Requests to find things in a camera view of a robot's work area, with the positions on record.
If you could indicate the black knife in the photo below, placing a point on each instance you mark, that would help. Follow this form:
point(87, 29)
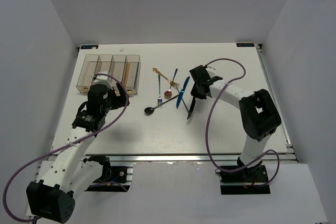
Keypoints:
point(192, 106)

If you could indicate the blue table label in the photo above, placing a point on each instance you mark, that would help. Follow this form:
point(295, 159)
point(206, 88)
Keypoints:
point(88, 47)
point(244, 44)

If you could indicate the gold chopstick slanted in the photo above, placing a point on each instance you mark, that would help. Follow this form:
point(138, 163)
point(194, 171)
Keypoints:
point(126, 73)

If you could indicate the left blue table label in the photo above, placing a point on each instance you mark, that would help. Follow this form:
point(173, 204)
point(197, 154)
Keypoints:
point(88, 47)

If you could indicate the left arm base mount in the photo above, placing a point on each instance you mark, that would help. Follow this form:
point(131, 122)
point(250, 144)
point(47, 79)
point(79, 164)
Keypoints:
point(113, 178)

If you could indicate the blue knife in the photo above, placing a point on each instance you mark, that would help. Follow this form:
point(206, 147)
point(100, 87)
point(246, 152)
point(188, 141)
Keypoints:
point(181, 93)

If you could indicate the rainbow green fork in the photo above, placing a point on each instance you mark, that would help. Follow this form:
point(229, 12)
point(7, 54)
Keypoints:
point(159, 100)

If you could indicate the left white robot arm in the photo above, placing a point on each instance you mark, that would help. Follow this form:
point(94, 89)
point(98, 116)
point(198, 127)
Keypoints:
point(53, 196)

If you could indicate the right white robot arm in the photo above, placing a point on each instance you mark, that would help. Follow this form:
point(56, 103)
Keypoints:
point(259, 115)

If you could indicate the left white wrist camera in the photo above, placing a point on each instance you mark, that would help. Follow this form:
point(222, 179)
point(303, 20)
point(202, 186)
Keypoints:
point(102, 77)

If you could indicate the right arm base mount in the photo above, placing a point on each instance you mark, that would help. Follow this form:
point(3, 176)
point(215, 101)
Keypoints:
point(241, 184)

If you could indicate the ornate gold fork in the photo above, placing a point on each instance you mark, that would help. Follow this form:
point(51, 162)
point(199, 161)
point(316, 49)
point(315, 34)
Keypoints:
point(175, 85)

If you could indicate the rainbow purple spoon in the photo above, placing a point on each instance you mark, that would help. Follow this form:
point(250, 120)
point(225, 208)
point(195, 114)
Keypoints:
point(168, 93)

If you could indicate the clear drawer container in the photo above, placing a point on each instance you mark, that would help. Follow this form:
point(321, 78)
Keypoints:
point(133, 60)
point(117, 67)
point(103, 63)
point(87, 71)

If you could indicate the right blue table label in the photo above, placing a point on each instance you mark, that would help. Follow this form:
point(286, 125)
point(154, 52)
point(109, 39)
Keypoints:
point(244, 44)

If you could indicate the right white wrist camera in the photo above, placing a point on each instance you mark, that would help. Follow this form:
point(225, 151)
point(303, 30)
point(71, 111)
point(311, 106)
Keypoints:
point(211, 68)

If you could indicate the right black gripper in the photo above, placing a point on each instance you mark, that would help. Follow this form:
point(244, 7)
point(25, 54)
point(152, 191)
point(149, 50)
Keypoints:
point(194, 93)

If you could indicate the black spoon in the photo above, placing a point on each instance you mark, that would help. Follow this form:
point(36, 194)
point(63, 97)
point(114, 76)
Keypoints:
point(150, 110)

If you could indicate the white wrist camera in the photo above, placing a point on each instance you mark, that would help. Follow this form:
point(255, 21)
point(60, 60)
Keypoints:
point(102, 77)
point(211, 68)

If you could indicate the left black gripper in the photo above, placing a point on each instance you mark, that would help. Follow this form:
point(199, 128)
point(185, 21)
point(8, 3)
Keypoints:
point(119, 100)

